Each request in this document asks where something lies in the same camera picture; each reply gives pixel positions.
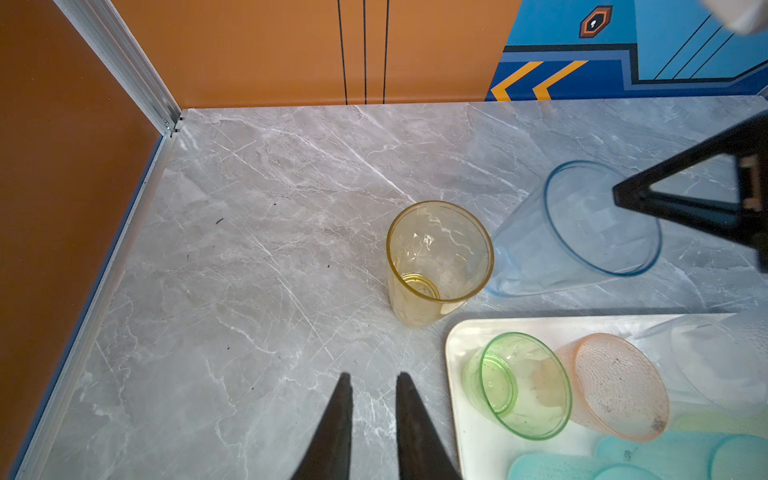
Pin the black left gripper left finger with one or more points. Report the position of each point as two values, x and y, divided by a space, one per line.
329 453

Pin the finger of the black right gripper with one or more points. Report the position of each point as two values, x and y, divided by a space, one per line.
718 186

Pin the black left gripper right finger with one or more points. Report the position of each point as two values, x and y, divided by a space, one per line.
421 454

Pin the teal tall cup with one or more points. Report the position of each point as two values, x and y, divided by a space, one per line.
692 455
569 467

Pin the green small glass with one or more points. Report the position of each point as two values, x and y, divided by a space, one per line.
519 383

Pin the blue-grey tall plastic cup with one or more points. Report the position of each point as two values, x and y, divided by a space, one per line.
569 233

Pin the yellow tall plastic cup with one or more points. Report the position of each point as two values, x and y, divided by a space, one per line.
439 256

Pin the pink small glass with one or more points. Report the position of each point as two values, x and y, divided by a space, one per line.
616 389

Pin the clear small glass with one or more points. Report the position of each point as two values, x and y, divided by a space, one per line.
705 365

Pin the light green tall cup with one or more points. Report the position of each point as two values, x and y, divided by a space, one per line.
722 423

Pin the white rectangular tray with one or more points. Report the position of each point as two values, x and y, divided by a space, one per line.
486 450

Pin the left aluminium corner post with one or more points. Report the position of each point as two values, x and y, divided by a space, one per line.
99 23

